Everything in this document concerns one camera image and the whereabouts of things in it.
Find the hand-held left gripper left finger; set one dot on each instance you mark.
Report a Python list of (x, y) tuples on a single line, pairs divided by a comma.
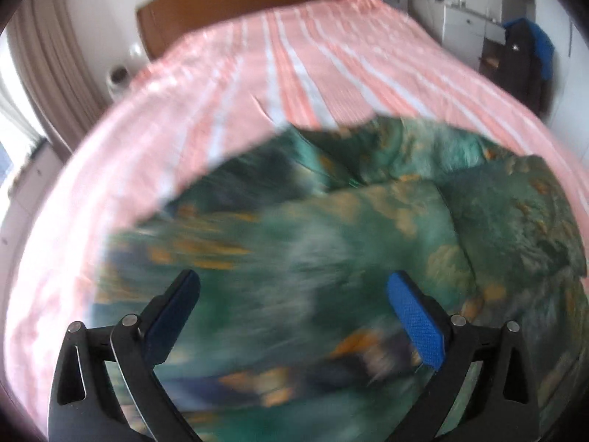
[(172, 317)]

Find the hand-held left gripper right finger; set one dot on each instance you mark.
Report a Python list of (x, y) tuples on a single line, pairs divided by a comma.
[(416, 322)]

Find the green printed jacket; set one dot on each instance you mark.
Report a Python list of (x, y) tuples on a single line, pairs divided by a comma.
[(322, 239)]

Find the white round fan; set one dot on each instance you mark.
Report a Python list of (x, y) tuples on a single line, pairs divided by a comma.
[(117, 80)]

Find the beige curtain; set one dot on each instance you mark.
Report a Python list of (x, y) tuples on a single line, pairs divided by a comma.
[(50, 69)]

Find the pink striped bed cover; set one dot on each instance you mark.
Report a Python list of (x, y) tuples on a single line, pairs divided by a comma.
[(322, 55)]

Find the white wardrobe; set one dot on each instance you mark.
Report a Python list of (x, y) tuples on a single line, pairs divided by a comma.
[(570, 69)]

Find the white dresser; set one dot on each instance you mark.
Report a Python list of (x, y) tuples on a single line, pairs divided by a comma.
[(460, 27)]

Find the blue cloth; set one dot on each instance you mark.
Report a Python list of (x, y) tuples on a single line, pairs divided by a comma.
[(543, 50)]

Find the wooden headboard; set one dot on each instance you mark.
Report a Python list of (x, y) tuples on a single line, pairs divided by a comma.
[(239, 4)]

